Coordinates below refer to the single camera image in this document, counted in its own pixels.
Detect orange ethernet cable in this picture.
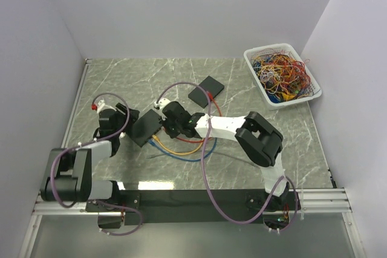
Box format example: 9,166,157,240
152,135,212,155

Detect black network switch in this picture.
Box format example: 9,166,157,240
188,76,224,108
128,109,162,147

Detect blue ethernet cable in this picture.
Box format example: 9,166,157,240
148,137,218,163

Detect red ethernet cable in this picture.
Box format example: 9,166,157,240
175,89,223,144

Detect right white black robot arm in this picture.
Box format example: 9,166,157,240
154,98,288,209

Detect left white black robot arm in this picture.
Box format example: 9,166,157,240
40,100,140,211

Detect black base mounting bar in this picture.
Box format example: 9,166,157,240
86,189,302,226

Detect white plastic basket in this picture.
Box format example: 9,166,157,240
244,43,322,110

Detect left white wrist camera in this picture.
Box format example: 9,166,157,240
91,99,114,114

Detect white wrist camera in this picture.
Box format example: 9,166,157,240
91,99,114,114
154,98,171,111

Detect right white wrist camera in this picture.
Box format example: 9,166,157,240
154,98,171,111

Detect grey ethernet cable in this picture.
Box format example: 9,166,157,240
147,150,261,168

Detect tangled colourful wires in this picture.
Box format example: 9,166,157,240
251,51,313,102

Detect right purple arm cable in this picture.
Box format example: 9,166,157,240
155,81,298,225

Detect aluminium rail frame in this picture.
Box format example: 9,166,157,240
33,57,353,215

